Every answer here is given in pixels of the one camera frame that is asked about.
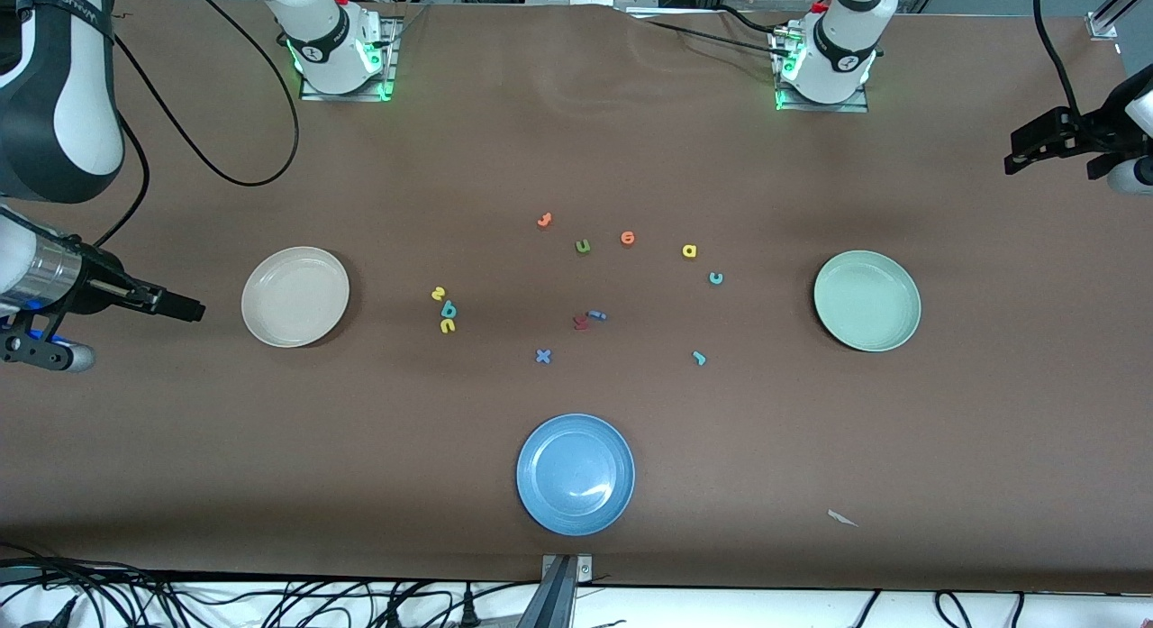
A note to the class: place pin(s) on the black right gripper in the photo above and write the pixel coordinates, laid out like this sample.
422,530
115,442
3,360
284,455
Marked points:
97,281

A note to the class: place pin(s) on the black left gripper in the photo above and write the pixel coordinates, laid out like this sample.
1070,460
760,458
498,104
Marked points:
1088,134

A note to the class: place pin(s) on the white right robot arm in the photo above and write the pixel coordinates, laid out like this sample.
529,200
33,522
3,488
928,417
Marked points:
63,114

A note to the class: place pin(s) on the beige brown plate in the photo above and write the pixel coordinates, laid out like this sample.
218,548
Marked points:
295,296

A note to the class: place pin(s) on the aluminium profile bar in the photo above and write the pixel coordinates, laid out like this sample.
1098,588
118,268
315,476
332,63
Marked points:
1117,6

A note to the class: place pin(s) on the light green plate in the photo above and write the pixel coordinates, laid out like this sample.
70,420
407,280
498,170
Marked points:
867,301

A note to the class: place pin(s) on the black power plug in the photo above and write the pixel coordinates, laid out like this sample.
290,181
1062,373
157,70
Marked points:
468,610
394,615

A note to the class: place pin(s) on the small white paper scrap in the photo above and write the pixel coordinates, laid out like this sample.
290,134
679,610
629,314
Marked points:
842,518

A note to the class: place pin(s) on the blue plate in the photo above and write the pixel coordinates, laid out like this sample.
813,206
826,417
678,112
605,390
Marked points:
575,475

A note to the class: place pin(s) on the brown paper table cover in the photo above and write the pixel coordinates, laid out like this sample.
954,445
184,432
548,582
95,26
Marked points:
576,141

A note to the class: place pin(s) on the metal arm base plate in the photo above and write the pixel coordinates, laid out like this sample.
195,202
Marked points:
390,69
856,107

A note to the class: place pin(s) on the grey metal camera mount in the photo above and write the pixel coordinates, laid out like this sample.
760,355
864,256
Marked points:
560,601

